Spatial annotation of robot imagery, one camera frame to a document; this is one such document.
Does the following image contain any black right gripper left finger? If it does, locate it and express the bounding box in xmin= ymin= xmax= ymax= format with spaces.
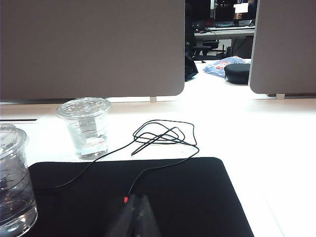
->
xmin=106 ymin=194 xmax=136 ymax=237

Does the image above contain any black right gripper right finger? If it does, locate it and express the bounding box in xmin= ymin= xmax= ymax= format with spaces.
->
xmin=134 ymin=194 xmax=161 ymax=237

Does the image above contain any clear plastic cup siren logo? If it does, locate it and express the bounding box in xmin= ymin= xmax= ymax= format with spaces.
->
xmin=0 ymin=124 xmax=39 ymax=237

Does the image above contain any short clear plastic cup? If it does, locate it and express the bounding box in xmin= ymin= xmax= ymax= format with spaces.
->
xmin=56 ymin=97 xmax=112 ymax=160

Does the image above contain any black mouse pad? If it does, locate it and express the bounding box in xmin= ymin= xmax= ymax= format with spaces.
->
xmin=28 ymin=157 xmax=255 ymax=237

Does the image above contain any blue plastic bag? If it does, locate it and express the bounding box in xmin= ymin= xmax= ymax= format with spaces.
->
xmin=202 ymin=55 xmax=252 ymax=79

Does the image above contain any black round pouch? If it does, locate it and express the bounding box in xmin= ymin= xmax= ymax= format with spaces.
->
xmin=224 ymin=63 xmax=251 ymax=85

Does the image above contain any wide brown desk divider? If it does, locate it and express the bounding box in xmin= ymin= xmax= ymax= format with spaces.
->
xmin=0 ymin=0 xmax=186 ymax=101

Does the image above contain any black office chair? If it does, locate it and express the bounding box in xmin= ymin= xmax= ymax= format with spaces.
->
xmin=192 ymin=39 xmax=221 ymax=63

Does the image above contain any white background desk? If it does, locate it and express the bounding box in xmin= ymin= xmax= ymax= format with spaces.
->
xmin=194 ymin=26 xmax=256 ymax=40

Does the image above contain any narrow brown desk divider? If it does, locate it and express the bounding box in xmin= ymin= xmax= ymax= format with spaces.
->
xmin=249 ymin=0 xmax=316 ymax=96

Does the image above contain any thin black mouse cable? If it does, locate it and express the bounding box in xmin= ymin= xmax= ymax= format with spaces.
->
xmin=34 ymin=119 xmax=200 ymax=196

